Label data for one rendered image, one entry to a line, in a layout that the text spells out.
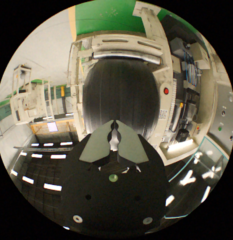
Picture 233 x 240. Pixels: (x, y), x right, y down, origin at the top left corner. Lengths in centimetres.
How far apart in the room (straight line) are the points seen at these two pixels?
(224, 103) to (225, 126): 13
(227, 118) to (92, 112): 73
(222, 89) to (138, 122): 62
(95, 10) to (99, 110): 120
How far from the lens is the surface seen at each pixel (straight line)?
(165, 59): 42
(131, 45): 39
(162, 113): 53
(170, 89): 54
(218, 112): 64
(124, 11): 123
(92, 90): 23
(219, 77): 63
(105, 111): 21
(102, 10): 122
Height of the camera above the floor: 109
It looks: 21 degrees up
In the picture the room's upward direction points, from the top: 179 degrees counter-clockwise
